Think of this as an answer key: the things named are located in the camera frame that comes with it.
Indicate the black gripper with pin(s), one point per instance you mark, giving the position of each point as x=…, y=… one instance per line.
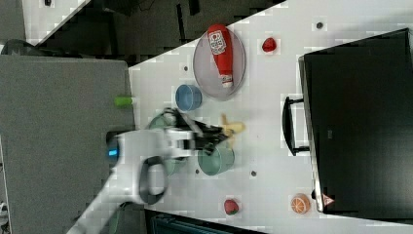
x=189, y=134

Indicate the yellow toy banana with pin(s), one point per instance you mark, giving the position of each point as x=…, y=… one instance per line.
x=236, y=127

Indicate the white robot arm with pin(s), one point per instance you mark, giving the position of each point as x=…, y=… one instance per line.
x=141, y=150

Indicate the black toaster oven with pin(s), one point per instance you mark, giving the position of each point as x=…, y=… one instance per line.
x=358, y=103

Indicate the green mug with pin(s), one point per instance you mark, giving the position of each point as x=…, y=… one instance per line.
x=221, y=160

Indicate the blue bowl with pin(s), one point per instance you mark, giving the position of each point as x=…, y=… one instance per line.
x=188, y=97

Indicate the grey round plate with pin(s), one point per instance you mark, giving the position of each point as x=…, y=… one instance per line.
x=206, y=72

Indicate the large red strawberry toy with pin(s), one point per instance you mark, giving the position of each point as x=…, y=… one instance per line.
x=231, y=207

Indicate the red ketchup bottle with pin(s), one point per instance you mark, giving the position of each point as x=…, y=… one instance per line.
x=220, y=43

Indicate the green cylinder clamp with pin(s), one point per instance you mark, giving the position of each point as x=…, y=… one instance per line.
x=123, y=101

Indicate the small red strawberry toy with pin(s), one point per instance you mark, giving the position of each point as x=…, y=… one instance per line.
x=269, y=45

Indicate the orange slice toy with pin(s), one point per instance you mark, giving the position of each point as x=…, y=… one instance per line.
x=300, y=203

